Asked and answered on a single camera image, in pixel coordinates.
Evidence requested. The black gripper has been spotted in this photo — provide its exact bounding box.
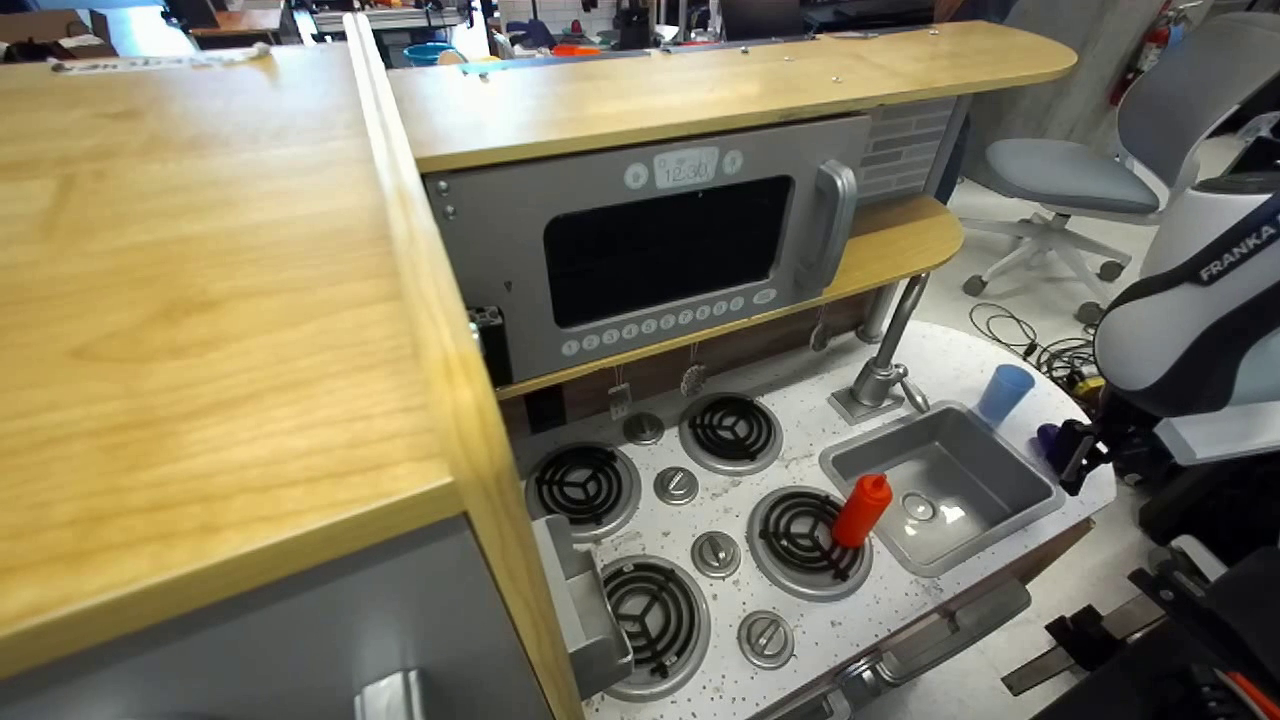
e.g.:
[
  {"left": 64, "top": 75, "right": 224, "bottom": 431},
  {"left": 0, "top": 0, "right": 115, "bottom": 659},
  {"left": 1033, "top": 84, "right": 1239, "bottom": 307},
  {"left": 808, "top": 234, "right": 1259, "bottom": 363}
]
[{"left": 1060, "top": 386, "right": 1164, "bottom": 498}]

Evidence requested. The purple toy eggplant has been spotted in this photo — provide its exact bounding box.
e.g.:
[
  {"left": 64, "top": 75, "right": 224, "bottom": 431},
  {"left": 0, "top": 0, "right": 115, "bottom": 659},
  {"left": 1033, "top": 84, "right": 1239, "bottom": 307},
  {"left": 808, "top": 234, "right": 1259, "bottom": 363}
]
[{"left": 1033, "top": 416, "right": 1094, "bottom": 465}]

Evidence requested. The grey toy sink basin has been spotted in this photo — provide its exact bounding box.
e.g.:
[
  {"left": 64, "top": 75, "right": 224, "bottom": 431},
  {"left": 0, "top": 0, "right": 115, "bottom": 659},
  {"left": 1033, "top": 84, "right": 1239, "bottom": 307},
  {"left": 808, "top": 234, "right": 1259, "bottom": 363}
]
[{"left": 816, "top": 401, "right": 1060, "bottom": 580}]

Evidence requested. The white speckled sink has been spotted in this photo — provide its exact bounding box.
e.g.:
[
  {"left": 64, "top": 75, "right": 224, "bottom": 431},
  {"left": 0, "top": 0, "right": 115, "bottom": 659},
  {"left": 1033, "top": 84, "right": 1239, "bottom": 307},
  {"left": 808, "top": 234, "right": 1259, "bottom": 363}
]
[{"left": 0, "top": 18, "right": 1126, "bottom": 720}]

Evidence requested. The light blue plastic cup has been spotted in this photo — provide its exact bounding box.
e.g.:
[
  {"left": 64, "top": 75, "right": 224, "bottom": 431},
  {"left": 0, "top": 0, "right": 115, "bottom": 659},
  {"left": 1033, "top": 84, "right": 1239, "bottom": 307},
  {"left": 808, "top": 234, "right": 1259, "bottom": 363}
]
[{"left": 978, "top": 361, "right": 1040, "bottom": 431}]

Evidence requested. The grey toy faucet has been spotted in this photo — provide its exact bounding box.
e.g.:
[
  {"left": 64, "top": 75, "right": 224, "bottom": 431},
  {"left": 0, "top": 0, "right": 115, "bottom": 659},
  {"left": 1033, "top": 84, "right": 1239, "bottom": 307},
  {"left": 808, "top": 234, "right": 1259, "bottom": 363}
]
[{"left": 828, "top": 348, "right": 933, "bottom": 426}]

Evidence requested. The orange toy bottle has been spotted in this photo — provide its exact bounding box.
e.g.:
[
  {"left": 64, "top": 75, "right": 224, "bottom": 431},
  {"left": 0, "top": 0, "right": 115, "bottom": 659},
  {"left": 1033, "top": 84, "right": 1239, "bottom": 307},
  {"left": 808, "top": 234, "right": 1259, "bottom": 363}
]
[{"left": 828, "top": 467, "right": 897, "bottom": 551}]

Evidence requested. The grey office chair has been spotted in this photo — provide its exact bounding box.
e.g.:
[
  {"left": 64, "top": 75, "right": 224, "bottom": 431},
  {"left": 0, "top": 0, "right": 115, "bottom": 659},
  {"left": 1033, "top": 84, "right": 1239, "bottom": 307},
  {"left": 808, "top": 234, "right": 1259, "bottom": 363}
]
[{"left": 958, "top": 12, "right": 1280, "bottom": 301}]

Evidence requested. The black coil stove burner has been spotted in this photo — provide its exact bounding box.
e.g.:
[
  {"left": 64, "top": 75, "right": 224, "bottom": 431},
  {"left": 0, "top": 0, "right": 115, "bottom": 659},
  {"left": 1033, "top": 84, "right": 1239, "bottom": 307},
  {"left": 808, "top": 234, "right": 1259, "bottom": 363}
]
[
  {"left": 677, "top": 392, "right": 790, "bottom": 479},
  {"left": 597, "top": 551, "right": 717, "bottom": 705},
  {"left": 744, "top": 485, "right": 877, "bottom": 602},
  {"left": 528, "top": 436, "right": 643, "bottom": 545}
]

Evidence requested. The grey round stove knob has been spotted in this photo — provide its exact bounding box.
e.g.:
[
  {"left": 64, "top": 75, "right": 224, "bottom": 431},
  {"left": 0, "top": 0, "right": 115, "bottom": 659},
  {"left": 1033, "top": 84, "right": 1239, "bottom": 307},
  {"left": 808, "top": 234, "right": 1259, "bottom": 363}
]
[
  {"left": 731, "top": 610, "right": 802, "bottom": 671},
  {"left": 621, "top": 409, "right": 669, "bottom": 448},
  {"left": 653, "top": 459, "right": 706, "bottom": 507},
  {"left": 688, "top": 527, "right": 744, "bottom": 584}
]

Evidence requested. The grey toy microwave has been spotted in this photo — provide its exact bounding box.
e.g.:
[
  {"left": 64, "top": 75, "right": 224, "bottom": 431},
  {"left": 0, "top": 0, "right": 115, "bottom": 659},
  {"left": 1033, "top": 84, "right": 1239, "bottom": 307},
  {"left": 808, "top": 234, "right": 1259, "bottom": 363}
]
[{"left": 421, "top": 113, "right": 877, "bottom": 392}]

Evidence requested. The grey side panel box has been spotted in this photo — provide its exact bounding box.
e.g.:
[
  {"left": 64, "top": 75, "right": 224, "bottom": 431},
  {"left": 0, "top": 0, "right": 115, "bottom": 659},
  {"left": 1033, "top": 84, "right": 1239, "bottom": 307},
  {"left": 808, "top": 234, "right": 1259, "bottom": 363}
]
[{"left": 534, "top": 515, "right": 636, "bottom": 701}]

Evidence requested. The black microwave hinge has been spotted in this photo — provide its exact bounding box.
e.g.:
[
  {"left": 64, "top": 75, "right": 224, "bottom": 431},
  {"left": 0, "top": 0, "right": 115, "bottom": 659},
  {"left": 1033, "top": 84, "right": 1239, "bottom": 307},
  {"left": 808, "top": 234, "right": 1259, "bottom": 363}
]
[{"left": 474, "top": 307, "right": 515, "bottom": 392}]

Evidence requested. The thin grey floor cable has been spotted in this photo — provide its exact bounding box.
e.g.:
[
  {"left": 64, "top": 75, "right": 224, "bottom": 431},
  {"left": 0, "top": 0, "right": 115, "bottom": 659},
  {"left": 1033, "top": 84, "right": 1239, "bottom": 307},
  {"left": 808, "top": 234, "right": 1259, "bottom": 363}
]
[{"left": 967, "top": 301, "right": 1099, "bottom": 406}]

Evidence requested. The grey oven door handle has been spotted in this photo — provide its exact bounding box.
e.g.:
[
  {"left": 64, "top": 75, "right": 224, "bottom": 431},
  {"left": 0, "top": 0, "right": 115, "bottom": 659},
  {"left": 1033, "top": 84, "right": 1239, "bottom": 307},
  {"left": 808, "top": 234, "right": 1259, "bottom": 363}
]
[{"left": 872, "top": 572, "right": 1033, "bottom": 692}]

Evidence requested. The grey kitchen support post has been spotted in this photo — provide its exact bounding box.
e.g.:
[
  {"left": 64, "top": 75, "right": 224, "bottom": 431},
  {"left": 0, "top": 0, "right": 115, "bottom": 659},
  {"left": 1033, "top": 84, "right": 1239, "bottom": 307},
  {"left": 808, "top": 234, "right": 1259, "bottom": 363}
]
[{"left": 855, "top": 270, "right": 936, "bottom": 392}]

